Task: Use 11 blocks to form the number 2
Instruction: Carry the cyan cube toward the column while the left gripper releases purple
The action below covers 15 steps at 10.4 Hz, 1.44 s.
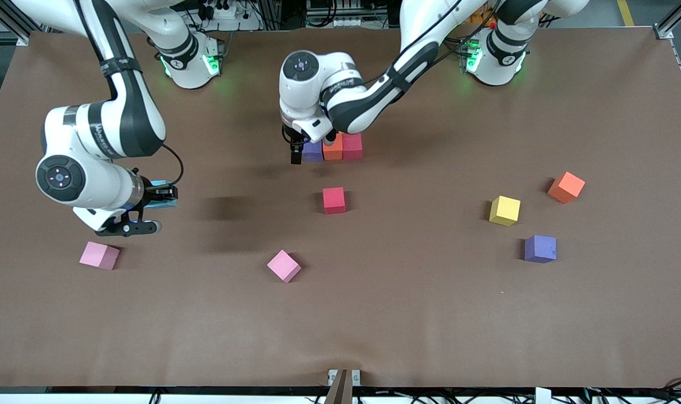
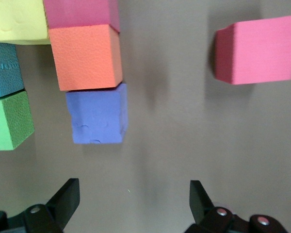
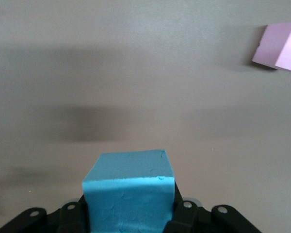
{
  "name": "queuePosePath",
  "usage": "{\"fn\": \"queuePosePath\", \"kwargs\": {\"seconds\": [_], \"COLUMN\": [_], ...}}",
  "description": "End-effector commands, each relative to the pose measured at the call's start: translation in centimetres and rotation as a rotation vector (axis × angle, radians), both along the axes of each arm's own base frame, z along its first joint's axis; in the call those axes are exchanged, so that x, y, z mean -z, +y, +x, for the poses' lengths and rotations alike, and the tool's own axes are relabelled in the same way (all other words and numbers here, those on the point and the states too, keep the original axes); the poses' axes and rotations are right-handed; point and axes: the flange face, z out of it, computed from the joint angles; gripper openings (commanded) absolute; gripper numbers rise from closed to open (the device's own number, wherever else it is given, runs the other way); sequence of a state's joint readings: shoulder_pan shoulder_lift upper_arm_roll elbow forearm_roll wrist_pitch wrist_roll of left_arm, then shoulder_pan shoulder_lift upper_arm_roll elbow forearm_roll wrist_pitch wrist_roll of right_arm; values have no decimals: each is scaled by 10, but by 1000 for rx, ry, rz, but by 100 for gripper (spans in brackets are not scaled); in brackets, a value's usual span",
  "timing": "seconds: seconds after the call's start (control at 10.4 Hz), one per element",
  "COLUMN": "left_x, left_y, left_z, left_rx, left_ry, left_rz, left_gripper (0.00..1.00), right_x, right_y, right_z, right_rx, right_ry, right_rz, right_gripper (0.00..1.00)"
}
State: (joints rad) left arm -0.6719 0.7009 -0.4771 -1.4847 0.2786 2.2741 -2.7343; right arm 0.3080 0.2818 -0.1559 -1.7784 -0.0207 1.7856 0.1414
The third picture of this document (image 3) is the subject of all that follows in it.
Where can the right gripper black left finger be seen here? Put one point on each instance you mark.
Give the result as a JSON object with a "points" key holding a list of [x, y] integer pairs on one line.
{"points": [[70, 218]]}

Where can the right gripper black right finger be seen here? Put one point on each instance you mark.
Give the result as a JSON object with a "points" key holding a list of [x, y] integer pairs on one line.
{"points": [[189, 216]]}

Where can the blue foam cube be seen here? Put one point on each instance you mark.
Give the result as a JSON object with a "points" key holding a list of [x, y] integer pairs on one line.
{"points": [[128, 194]]}

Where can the brown table cover sheet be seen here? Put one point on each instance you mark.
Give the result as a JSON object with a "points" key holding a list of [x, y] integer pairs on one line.
{"points": [[135, 72]]}

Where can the pink foam cube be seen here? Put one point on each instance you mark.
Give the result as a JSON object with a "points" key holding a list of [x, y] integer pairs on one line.
{"points": [[276, 46]]}

